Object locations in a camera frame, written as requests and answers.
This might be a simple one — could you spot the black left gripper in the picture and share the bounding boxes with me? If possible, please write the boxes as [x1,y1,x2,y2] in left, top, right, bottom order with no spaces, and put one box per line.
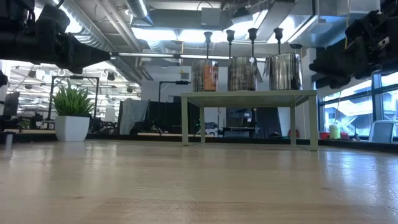
[34,23,112,75]

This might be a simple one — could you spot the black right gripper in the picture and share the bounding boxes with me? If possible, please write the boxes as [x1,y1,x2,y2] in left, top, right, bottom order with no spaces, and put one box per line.
[309,9,398,90]

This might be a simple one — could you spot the silver metal can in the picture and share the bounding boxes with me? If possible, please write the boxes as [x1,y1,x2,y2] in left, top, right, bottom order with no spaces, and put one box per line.
[228,55,258,92]
[263,52,303,91]

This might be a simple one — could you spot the black metal candlestick holder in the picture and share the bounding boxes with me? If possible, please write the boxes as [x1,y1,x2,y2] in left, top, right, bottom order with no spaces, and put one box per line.
[248,27,259,58]
[203,30,213,62]
[273,27,284,55]
[226,29,236,59]

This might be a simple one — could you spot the metal can with orange label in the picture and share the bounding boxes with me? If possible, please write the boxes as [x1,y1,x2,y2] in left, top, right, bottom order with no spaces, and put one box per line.
[191,58,220,93]

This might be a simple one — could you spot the yellow-green bottle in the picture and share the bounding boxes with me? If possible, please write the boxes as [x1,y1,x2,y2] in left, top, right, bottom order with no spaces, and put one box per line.
[329,123,341,140]

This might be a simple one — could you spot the long ceiling light tube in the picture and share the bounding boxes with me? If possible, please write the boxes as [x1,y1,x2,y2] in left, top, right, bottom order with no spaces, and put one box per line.
[110,51,268,62]

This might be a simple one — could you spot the green plant in white pot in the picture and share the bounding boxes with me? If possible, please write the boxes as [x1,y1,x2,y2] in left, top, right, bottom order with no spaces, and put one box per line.
[51,81,95,142]

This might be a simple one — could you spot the grey draped cloth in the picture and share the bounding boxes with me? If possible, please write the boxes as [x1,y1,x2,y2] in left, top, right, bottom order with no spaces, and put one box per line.
[119,98,149,135]

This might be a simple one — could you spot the white chair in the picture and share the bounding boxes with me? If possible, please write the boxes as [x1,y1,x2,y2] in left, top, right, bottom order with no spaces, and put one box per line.
[368,120,396,144]

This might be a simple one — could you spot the pale green perforated metal shelf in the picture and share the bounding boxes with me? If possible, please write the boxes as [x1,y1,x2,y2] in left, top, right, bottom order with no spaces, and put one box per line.
[180,90,318,152]

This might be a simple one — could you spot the grey ceiling box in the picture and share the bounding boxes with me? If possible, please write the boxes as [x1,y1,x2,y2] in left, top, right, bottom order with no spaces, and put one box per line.
[200,7,222,27]

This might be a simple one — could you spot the black metal frame stand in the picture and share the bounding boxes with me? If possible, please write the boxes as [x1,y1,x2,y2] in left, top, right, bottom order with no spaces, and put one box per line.
[49,75,100,121]

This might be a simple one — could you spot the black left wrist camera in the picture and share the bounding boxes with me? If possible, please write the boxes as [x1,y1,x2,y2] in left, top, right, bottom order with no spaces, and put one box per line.
[36,3,71,35]

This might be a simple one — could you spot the silver round ceiling duct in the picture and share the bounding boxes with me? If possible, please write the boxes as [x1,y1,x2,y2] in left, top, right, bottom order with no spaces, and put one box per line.
[124,0,150,19]

